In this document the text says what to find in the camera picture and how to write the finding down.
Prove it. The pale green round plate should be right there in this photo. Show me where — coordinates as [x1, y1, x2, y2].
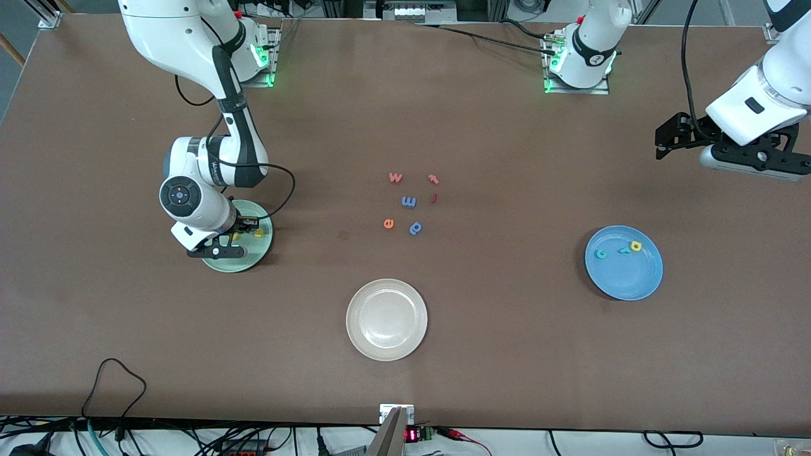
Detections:
[201, 199, 274, 274]

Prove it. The blue round plate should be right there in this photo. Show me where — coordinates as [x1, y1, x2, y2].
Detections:
[584, 225, 664, 301]

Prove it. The beige round plate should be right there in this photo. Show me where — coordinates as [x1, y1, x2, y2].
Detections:
[346, 279, 428, 362]

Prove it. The black power strip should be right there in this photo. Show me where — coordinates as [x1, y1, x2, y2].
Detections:
[219, 440, 267, 456]

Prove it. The grey metal pole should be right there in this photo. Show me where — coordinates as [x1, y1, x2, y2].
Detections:
[366, 407, 409, 456]

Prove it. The grey electronics box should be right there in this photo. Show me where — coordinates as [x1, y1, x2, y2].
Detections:
[363, 0, 458, 23]

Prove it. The brown wooden stick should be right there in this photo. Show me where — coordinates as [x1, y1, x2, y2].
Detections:
[0, 32, 26, 68]

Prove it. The red clip lead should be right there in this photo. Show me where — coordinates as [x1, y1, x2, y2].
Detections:
[437, 427, 494, 456]

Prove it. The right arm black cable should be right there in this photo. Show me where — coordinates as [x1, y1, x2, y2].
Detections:
[175, 73, 297, 219]

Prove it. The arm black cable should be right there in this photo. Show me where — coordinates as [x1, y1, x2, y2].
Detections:
[681, 0, 720, 143]
[175, 73, 297, 219]

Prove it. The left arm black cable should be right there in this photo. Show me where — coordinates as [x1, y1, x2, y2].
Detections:
[681, 0, 720, 143]

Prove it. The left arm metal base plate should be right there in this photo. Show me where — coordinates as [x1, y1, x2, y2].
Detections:
[542, 32, 612, 96]

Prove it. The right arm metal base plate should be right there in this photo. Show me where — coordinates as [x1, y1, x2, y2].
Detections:
[238, 19, 281, 87]

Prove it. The looped thin black cable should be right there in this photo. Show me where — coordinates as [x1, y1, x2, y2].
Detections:
[81, 358, 148, 422]

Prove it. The long black table cable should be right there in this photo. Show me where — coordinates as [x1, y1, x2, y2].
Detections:
[415, 21, 558, 56]

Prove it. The white metal bracket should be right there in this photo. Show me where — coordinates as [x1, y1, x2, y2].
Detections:
[379, 403, 415, 424]

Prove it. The flat looped black cable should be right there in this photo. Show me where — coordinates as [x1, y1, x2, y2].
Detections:
[643, 430, 704, 449]

